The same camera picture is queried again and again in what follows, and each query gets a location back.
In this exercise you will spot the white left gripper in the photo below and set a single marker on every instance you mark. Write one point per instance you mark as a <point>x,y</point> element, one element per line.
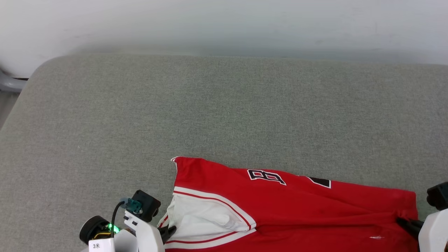
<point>150,239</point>

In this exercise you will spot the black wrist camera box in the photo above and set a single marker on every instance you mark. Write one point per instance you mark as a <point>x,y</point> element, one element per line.
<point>147,204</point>
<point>439,196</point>

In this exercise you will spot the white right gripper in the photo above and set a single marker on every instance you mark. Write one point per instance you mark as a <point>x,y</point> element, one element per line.
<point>435,232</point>

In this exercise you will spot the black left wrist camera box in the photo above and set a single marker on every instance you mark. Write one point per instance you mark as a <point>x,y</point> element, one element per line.
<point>147,204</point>

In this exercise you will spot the red white Bulls jersey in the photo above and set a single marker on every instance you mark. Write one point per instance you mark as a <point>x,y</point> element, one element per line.
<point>297,217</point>

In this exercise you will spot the white paper label tag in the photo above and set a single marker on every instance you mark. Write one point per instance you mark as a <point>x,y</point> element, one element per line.
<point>101,245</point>

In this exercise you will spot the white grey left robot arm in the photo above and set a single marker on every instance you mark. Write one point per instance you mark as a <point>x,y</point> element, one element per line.
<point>92,227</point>

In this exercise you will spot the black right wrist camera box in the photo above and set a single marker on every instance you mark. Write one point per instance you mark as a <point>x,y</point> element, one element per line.
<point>439,196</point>

